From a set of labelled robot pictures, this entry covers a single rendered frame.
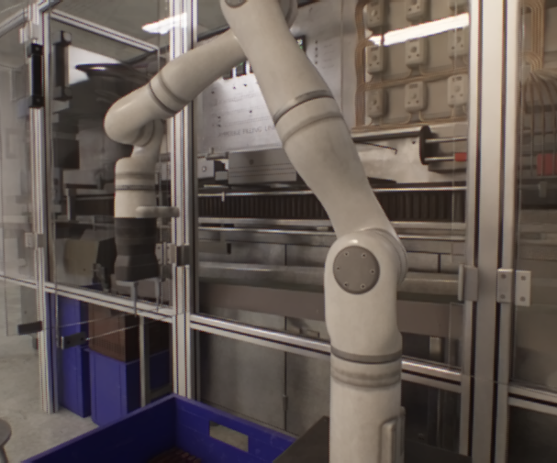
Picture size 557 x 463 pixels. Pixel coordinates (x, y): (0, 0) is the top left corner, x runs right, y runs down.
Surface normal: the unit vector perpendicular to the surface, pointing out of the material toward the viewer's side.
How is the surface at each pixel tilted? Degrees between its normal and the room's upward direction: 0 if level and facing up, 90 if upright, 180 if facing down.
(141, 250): 98
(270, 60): 92
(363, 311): 92
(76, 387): 90
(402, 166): 90
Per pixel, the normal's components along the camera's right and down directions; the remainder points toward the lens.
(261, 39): -0.51, 0.11
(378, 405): 0.17, 0.05
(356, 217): -0.36, 0.28
